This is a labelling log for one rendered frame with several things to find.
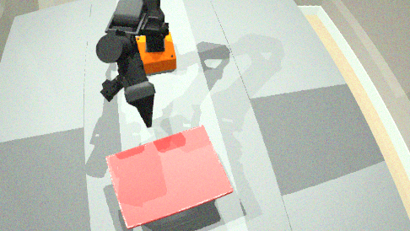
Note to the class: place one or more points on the red lid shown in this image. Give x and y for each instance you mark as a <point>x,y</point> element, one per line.
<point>167,176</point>

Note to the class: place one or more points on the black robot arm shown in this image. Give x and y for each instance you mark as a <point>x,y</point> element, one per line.
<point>130,19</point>

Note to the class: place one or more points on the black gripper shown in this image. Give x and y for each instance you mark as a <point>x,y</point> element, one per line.
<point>140,92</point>

